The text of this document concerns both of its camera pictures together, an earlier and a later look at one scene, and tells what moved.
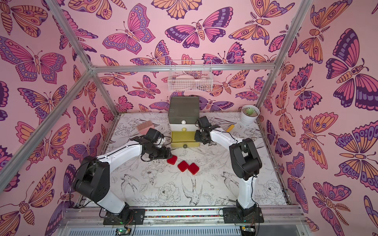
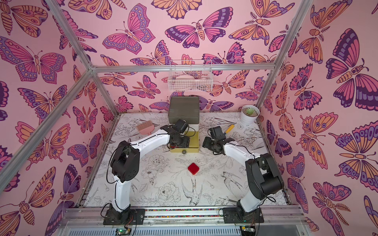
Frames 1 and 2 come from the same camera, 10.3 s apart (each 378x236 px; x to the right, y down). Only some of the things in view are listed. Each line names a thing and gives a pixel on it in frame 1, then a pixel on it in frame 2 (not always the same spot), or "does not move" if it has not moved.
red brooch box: [193, 168] does not move
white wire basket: [187, 75] does not move
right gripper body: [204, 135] -> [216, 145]
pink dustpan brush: [144, 128] does not move
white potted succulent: [249, 113] does not move
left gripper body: [160, 153] -> [183, 142]
